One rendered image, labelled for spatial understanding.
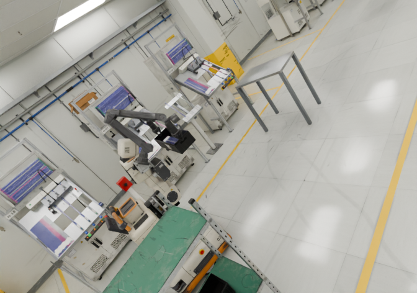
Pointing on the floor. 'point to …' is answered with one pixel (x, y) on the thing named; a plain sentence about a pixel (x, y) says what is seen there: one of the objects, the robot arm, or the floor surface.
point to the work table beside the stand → (278, 63)
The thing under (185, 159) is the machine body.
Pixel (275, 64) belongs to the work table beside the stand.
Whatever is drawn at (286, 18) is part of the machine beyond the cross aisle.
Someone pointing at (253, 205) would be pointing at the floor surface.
